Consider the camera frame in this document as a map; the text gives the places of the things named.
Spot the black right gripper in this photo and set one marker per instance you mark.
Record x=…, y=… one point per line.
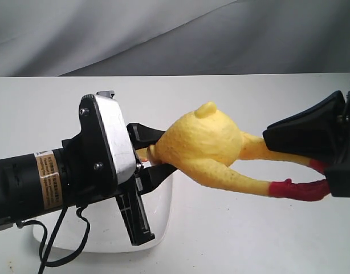
x=321, y=132

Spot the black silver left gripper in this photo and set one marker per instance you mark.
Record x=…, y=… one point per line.
x=102, y=162

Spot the yellow rubber chicken toy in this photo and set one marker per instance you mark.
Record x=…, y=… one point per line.
x=204, y=143

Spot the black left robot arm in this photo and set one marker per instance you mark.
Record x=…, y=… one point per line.
x=35, y=184

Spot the white square plate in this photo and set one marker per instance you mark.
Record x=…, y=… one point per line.
x=108, y=233

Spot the grey backdrop cloth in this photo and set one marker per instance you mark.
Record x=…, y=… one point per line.
x=165, y=38

